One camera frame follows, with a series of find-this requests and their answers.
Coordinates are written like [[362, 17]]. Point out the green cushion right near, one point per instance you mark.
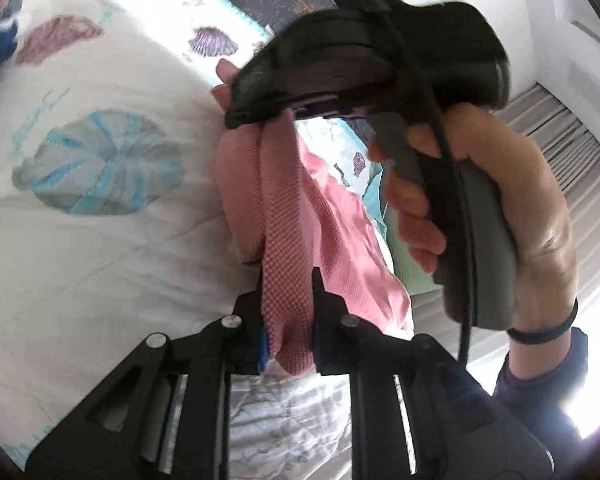
[[414, 279]]

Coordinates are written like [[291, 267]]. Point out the pink knit garment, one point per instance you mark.
[[289, 216]]

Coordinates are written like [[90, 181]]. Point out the right hand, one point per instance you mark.
[[480, 209]]

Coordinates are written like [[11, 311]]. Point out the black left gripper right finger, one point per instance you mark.
[[415, 412]]

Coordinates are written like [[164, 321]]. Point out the white seashell print quilt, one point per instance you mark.
[[111, 224]]

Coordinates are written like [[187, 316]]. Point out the black wrist band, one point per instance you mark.
[[545, 336]]

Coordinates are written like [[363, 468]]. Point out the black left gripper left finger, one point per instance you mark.
[[164, 411]]

